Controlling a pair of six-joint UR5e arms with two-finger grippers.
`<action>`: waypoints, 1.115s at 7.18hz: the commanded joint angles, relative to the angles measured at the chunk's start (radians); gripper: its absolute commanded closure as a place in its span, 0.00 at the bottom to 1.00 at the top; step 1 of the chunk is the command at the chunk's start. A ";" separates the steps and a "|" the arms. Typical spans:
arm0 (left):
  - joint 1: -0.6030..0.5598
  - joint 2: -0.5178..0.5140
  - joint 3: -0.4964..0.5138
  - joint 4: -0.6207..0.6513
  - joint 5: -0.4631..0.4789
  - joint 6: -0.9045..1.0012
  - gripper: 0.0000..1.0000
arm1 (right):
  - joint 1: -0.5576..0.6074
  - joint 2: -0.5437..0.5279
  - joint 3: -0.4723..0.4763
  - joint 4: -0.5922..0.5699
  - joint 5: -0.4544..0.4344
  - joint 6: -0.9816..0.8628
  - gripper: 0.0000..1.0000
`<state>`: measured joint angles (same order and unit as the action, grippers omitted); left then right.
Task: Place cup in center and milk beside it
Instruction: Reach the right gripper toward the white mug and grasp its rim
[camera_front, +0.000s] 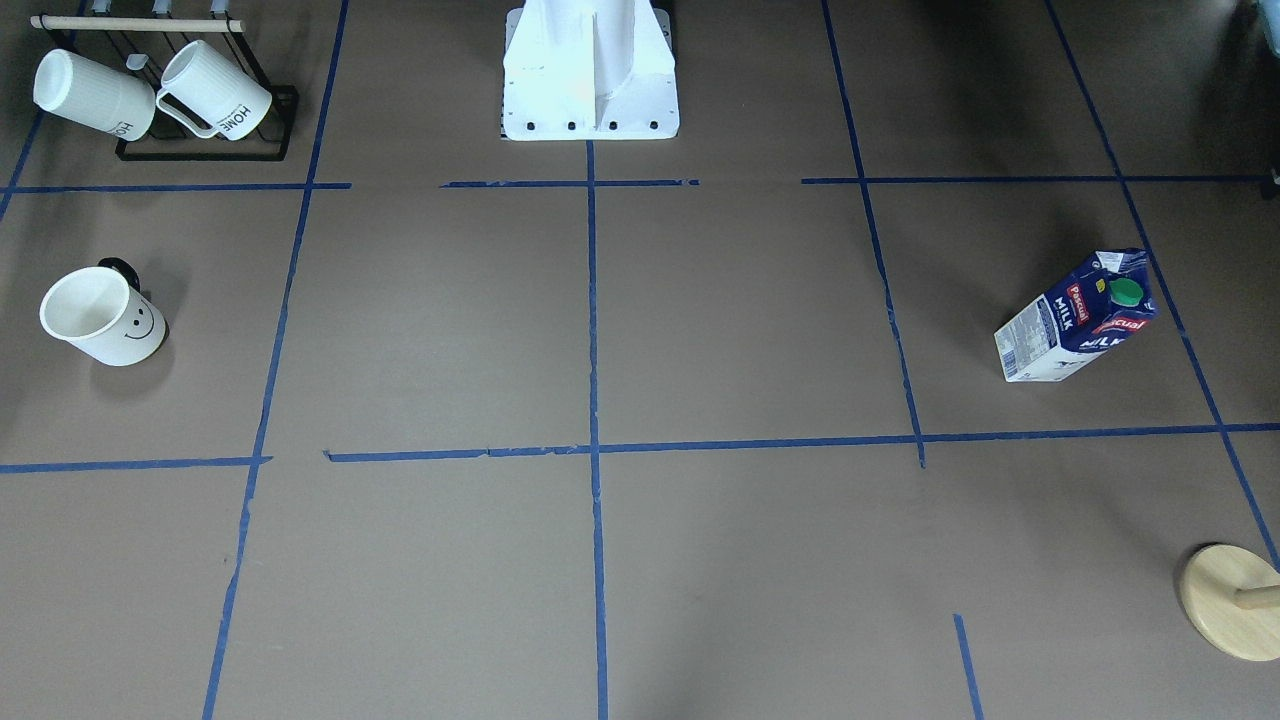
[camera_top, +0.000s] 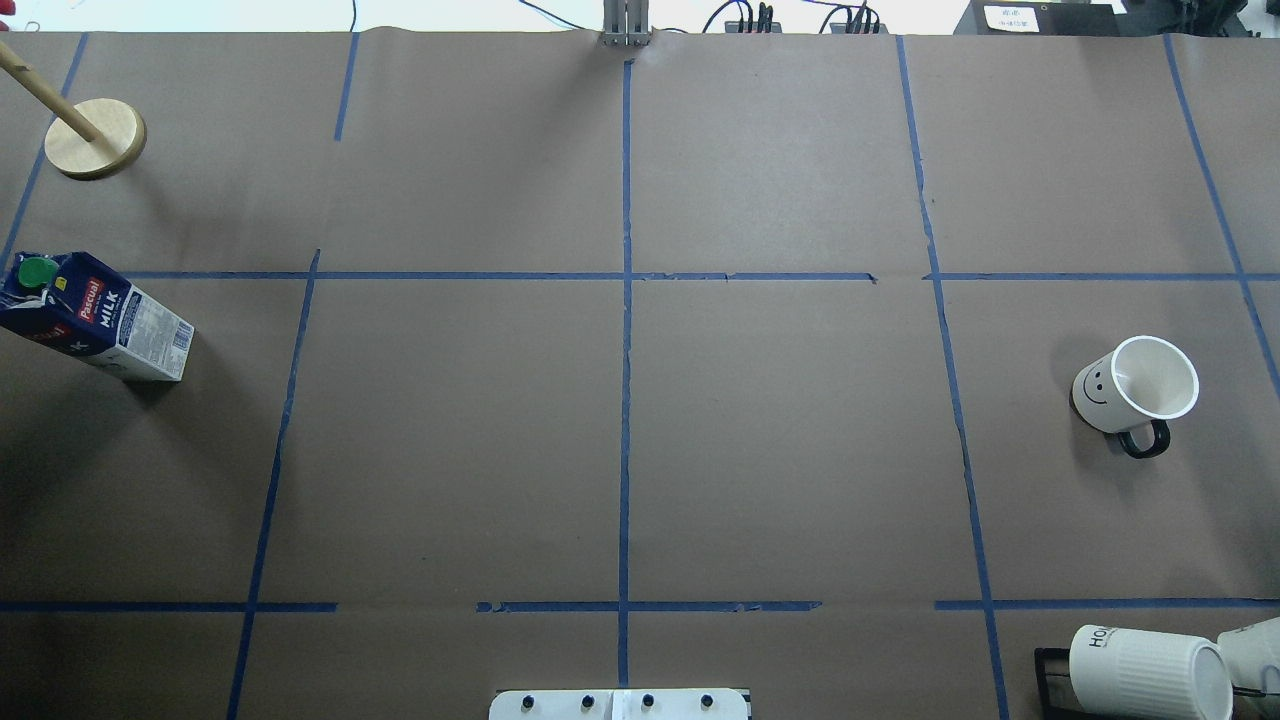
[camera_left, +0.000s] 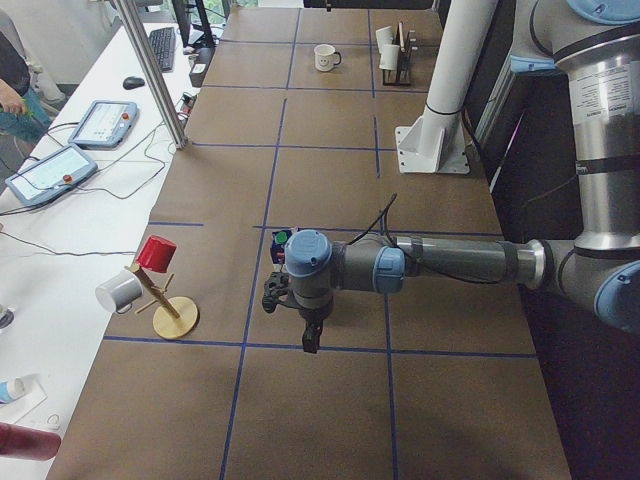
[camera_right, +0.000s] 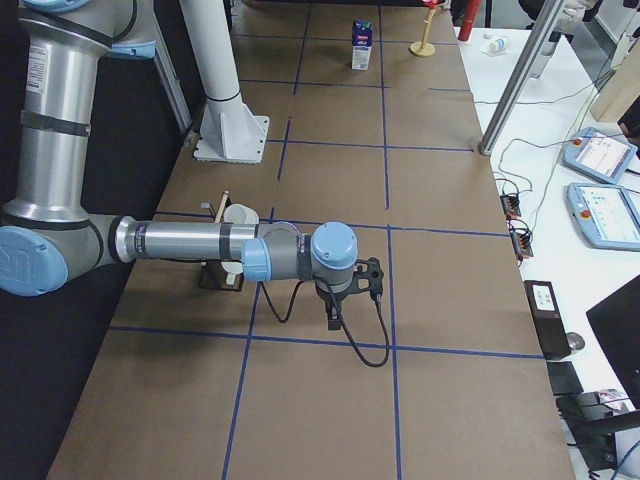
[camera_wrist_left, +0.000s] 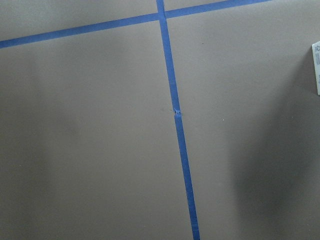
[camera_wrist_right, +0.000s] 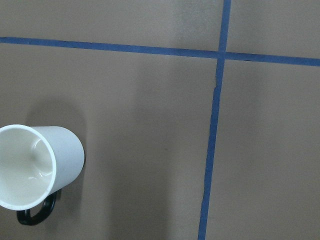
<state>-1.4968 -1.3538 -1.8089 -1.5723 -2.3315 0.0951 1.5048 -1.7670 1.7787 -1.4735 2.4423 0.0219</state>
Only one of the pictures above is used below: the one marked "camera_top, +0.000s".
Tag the black cable connector block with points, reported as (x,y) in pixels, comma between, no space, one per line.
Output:
(755,18)

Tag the wooden stand with round base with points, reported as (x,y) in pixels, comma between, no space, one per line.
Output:
(90,140)

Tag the black wire mug rack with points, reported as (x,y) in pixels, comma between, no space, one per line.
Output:
(1056,696)

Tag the blue Pascual milk carton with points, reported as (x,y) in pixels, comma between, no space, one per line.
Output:
(82,308)

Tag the black box with white label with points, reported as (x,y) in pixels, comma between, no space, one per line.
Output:
(1040,18)

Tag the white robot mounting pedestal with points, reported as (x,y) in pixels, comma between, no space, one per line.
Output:
(623,703)

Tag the white ribbed HOME mug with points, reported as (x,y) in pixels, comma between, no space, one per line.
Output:
(1132,673)

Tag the grey aluminium frame post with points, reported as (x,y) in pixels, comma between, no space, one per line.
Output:
(625,23)

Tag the white smiley face mug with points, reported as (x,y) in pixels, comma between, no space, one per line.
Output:
(1134,391)

